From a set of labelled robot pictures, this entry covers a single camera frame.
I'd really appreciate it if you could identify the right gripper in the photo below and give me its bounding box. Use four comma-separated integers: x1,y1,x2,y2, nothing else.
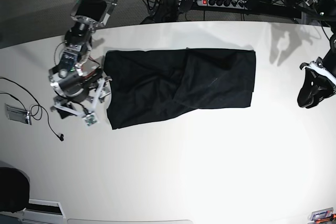
49,71,112,116

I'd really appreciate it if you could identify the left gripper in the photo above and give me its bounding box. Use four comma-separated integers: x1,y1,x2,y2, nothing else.
300,50,336,87

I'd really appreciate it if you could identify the black T-shirt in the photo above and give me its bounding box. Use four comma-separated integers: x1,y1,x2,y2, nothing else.
103,48,256,130

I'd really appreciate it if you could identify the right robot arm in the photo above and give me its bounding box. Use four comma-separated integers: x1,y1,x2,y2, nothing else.
49,0,118,118

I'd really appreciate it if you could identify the silver table socket plate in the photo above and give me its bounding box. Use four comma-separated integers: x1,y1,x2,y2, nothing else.
5,104,32,125

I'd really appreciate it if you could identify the white power strip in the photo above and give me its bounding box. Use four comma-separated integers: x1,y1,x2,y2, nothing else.
196,0,246,10

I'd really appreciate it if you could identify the small box with tools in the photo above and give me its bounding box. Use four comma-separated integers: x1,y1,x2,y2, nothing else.
308,207,335,223

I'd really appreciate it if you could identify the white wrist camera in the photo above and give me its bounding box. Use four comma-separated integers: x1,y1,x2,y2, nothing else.
82,113,99,127

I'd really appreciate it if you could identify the black earphone cable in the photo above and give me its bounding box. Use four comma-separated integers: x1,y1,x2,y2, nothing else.
0,77,65,143

